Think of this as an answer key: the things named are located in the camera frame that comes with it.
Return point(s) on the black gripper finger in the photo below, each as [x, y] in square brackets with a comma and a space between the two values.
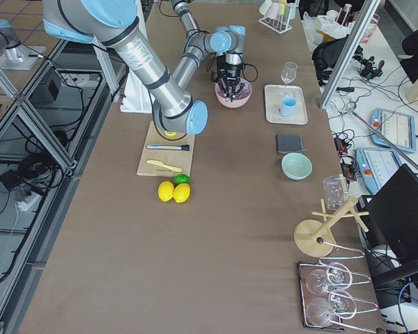
[236, 90]
[226, 93]

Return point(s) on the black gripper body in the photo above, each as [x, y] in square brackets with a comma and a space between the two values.
[233, 69]

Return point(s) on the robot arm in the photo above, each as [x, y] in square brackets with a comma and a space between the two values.
[181, 8]
[116, 25]

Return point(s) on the light blue cup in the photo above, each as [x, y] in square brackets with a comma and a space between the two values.
[288, 105]

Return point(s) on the pink bowl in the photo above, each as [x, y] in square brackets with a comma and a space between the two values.
[239, 99]

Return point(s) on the cream serving tray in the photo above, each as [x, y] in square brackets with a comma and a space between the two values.
[273, 96]

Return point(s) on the clear wine glass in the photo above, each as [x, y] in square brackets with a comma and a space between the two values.
[289, 72]

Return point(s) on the steel muddler black tip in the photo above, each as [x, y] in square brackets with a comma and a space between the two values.
[185, 147]

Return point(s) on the grey folded cloth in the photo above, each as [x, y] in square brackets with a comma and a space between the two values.
[288, 143]

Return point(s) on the bamboo cutting board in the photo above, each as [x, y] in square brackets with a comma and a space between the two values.
[177, 158]

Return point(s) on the green bowl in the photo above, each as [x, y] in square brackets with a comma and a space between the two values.
[296, 166]

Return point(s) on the green lime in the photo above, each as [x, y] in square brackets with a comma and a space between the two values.
[181, 179]

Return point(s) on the yellow plastic knife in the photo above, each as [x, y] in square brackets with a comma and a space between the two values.
[163, 165]

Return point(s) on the yellow lemon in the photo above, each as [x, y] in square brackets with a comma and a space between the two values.
[182, 192]
[165, 191]

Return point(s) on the glass on wooden stand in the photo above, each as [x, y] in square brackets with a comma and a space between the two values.
[334, 191]

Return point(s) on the blue teach pendant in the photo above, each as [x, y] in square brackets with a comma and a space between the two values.
[376, 166]
[398, 128]

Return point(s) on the wooden glass stand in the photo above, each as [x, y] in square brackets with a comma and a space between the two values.
[315, 238]

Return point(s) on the seated person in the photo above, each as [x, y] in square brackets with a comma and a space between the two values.
[410, 47]

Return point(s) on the black monitor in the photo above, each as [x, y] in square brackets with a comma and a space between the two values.
[394, 209]

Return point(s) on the white wire cup rack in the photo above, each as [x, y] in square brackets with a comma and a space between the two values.
[277, 15]

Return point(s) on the aluminium frame post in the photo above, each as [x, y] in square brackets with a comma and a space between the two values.
[353, 40]

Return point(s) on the black wire glass holder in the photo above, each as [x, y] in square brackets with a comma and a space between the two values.
[326, 301]

